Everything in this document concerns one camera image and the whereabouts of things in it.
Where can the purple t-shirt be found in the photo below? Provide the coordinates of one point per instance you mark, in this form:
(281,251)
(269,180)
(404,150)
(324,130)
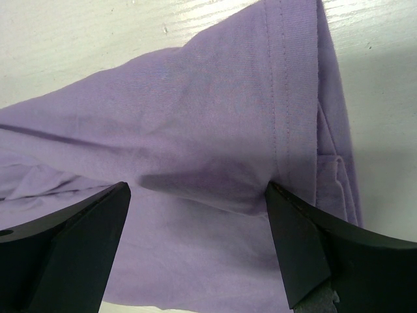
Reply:
(197,132)

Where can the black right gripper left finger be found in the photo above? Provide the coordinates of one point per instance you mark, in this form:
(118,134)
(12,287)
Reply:
(61,262)

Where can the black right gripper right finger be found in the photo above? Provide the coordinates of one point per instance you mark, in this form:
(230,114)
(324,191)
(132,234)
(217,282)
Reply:
(330,265)

